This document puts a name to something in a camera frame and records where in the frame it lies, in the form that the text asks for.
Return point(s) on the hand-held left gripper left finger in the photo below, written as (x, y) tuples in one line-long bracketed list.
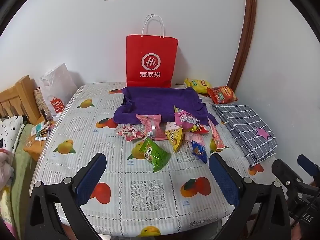
[(91, 177)]

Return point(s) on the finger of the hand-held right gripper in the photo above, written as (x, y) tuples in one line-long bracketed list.
[(307, 165), (282, 168)]

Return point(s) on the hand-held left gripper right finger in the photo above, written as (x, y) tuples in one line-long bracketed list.
[(223, 177)]

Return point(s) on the long red pink stick packet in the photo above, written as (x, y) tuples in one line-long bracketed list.
[(216, 136)]

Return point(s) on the small red snack packet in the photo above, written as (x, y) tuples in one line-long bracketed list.
[(203, 129)]

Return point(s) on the white pink lychee candy packet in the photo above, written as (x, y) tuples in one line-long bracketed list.
[(131, 132)]

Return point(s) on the green snack packet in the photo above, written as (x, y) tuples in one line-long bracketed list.
[(152, 155)]

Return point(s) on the pink yellow snack packet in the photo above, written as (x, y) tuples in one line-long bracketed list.
[(186, 118)]

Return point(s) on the pink cake packet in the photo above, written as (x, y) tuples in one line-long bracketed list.
[(151, 125)]

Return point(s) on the purple towel covered tray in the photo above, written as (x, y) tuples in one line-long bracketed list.
[(155, 102)]

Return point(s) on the blue snack packet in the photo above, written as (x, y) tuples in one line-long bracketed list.
[(198, 151)]

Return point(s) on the flat pale pink packet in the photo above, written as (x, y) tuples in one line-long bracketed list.
[(196, 138)]

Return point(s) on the fruit print tablecloth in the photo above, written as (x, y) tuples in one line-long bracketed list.
[(140, 192)]

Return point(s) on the grey plaid cloth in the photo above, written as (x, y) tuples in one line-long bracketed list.
[(247, 127)]

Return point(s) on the wooden nightstand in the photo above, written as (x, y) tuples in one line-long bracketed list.
[(35, 150)]

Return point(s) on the yellow triangular snack packet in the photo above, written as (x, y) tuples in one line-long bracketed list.
[(175, 137)]

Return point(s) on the teal white packet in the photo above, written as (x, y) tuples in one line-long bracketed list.
[(38, 128)]

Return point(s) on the green bedsheet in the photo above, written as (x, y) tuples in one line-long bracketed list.
[(17, 177)]

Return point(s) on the small white pink packet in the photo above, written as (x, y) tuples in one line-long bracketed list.
[(171, 125)]

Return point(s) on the large red snack packet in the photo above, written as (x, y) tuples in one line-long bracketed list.
[(221, 94)]

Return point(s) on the pink blanket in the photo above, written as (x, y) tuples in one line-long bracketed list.
[(5, 165)]

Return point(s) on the patterned cardboard box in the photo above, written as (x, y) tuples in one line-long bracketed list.
[(40, 100)]

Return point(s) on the black spotted white pillow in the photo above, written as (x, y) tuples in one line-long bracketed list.
[(10, 130)]

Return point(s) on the large yellow snack packet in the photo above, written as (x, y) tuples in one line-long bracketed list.
[(197, 85)]

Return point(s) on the white plastic bag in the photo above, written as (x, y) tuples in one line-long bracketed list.
[(58, 85)]

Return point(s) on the wooden bed headboard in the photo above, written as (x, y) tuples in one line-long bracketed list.
[(22, 92)]

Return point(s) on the red paper bag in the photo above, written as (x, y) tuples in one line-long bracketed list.
[(150, 47)]

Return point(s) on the brown wooden door frame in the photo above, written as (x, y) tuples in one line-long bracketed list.
[(246, 42)]

